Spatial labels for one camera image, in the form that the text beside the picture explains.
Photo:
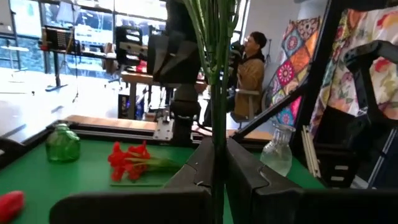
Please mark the silver extrusion bars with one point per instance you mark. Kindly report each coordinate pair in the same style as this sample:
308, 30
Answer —
311, 155

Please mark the white round table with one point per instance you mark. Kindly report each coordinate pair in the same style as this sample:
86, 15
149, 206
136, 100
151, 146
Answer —
14, 48

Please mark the background black robot arm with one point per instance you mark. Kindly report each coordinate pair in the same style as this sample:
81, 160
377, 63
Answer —
362, 93

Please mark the black desk monitor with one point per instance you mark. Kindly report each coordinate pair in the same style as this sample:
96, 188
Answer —
57, 39

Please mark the black standing desk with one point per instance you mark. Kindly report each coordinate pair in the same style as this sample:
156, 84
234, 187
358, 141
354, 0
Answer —
56, 71

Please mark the wooden background desk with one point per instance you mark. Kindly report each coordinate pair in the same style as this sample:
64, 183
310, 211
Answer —
136, 77

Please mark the red flower bunch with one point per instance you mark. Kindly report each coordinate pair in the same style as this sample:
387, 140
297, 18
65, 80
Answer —
219, 93

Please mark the green table mat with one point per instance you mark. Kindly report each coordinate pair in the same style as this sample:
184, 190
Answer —
46, 177

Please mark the red tulip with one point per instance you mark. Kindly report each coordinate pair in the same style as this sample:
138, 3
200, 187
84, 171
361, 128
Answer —
9, 205

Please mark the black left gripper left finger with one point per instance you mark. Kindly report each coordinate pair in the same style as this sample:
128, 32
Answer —
140, 208

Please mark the person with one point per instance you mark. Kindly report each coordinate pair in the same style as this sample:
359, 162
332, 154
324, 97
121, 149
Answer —
248, 81

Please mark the green glass vase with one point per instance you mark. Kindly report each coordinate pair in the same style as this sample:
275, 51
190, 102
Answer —
62, 146

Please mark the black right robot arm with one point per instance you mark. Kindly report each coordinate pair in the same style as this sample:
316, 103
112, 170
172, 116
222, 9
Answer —
185, 109

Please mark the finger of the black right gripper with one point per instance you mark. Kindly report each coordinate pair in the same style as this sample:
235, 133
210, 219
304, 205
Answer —
157, 56
183, 62

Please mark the black background device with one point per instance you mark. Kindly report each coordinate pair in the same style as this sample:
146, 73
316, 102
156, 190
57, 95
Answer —
124, 46

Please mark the red flower sprig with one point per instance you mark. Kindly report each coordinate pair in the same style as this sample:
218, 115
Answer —
124, 158

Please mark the floral print cloth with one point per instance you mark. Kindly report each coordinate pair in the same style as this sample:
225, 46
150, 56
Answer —
340, 93

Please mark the black computer tower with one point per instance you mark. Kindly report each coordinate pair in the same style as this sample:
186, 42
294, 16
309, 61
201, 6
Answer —
126, 107

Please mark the clear glass vase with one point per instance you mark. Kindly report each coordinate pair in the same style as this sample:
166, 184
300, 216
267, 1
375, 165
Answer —
276, 155

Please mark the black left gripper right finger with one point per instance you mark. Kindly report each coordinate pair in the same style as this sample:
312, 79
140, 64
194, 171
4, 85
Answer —
280, 208

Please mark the grey chair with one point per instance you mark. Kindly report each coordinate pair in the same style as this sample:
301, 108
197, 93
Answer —
250, 92

